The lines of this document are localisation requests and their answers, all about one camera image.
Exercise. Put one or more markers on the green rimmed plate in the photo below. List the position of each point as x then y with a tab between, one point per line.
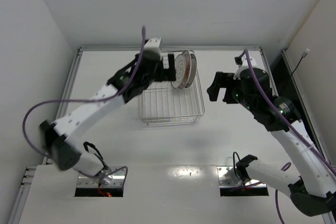
193	70

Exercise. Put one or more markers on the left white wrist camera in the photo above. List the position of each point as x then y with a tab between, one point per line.
153	45

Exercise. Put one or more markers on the metal base plate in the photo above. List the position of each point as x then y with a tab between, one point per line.
227	179
112	177

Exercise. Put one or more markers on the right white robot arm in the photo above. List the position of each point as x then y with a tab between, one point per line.
312	191

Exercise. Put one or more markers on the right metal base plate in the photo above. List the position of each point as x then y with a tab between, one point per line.
227	179

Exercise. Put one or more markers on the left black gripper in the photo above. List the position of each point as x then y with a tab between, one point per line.
163	67

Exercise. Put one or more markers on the orange sunburst plate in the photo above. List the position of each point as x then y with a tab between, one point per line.
188	63

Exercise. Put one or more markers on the metal wire dish rack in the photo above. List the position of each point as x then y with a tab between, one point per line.
161	104

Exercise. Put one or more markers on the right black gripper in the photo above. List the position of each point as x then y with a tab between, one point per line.
228	91

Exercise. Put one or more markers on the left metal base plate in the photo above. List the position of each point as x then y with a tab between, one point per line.
112	177

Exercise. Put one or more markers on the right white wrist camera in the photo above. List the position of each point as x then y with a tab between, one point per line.
242	63

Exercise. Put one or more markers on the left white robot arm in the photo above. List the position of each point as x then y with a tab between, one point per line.
61	136

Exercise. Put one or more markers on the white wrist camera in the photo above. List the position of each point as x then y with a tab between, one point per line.
153	45
242	63

